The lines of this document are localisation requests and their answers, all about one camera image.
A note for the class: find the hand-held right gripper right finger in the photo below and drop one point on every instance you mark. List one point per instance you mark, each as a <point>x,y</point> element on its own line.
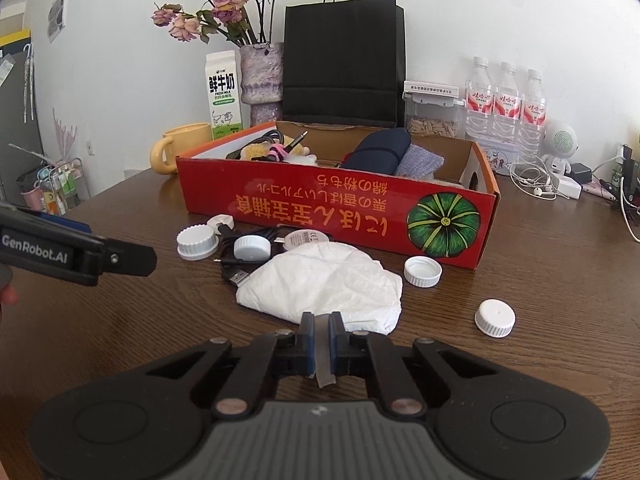
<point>334,345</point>

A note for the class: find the purple textured vase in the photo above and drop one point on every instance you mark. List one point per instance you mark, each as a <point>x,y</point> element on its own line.
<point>260,75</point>

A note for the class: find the navy fabric pouch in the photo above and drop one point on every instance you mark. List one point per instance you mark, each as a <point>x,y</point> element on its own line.
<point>380,152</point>

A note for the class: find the grey refrigerator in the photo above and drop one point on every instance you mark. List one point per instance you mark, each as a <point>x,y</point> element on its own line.
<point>20,125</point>

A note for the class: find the clear seed container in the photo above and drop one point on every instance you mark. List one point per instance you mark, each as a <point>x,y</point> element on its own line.
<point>432,126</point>

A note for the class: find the white charger block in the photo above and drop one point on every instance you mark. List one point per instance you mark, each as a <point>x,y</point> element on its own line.
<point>570,187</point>

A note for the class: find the white round speaker figure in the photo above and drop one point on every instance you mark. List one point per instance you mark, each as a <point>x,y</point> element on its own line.
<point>562,137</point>

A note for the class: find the pink band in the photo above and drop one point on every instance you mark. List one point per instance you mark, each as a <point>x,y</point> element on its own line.
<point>277,152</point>

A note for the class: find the yellow white plush toy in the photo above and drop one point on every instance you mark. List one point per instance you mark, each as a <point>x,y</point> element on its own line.
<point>257,152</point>

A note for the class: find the person's left hand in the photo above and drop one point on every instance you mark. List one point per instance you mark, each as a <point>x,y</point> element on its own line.
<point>7,296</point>

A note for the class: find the pink flat item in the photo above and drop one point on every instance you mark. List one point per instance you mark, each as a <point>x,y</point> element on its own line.
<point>600,188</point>

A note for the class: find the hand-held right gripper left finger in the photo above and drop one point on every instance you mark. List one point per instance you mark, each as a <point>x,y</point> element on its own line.
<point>311,345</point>

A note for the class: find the red cardboard box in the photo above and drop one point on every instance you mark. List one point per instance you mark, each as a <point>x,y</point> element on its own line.
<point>350,210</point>

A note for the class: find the wall notice sheet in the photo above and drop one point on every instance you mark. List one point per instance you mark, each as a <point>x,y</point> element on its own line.
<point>57,12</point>

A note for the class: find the black paper bag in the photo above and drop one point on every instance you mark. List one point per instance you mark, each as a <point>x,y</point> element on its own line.
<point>345,60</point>

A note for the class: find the white milk carton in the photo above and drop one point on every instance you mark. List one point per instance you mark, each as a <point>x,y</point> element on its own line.
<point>225,95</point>

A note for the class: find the white earphones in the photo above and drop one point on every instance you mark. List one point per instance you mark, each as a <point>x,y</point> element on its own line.
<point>537,191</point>

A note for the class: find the white ribbed bottle cap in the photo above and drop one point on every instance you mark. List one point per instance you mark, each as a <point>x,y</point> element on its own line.
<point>197,242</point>
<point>422,271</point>
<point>495,317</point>

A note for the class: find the flat white red box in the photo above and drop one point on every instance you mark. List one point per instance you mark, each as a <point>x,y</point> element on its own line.
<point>430,86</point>

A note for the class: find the clear water bottle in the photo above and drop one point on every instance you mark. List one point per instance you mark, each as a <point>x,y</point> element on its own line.
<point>506,105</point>
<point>480,100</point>
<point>532,110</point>

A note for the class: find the black power adapter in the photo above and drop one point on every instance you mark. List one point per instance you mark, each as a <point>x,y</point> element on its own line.
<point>581,174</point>

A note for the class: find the yellow mug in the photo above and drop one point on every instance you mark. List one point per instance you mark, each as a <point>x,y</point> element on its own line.
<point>192,140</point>

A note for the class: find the small green label bottle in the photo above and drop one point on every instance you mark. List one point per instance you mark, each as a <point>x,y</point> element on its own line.
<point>620,175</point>

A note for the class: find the small white round piece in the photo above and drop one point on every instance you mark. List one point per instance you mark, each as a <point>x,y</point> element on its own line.
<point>220,222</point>

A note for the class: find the printed tin box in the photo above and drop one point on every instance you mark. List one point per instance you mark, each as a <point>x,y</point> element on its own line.
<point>500,157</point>

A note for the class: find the white tissue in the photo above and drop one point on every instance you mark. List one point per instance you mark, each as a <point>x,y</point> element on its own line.
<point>325,285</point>

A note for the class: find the white round labelled adapter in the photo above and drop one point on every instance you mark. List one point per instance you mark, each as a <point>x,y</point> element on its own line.
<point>305,238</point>

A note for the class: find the white wall socket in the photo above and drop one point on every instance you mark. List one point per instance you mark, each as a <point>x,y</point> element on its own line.
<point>90,147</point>

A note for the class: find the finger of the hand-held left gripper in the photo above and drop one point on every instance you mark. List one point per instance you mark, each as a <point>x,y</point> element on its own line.
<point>130,260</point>
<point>60,222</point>

